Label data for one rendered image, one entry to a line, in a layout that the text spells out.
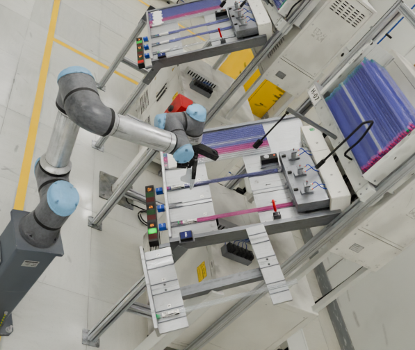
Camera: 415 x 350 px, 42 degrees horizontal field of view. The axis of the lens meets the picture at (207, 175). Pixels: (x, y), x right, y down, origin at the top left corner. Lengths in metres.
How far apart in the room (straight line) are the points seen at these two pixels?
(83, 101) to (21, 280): 0.83
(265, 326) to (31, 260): 1.25
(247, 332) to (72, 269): 0.94
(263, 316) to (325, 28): 1.75
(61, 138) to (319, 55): 2.04
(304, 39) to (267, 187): 1.33
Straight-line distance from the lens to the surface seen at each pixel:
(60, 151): 1.95
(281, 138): 2.62
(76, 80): 1.77
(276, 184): 2.39
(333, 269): 4.27
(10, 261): 2.12
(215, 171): 3.91
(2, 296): 2.31
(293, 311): 2.74
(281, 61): 3.47
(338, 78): 2.55
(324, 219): 2.26
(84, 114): 1.70
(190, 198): 2.37
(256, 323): 2.77
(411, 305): 3.76
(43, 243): 2.06
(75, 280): 2.83
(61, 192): 1.97
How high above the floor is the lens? 2.03
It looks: 29 degrees down
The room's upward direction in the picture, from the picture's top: 42 degrees clockwise
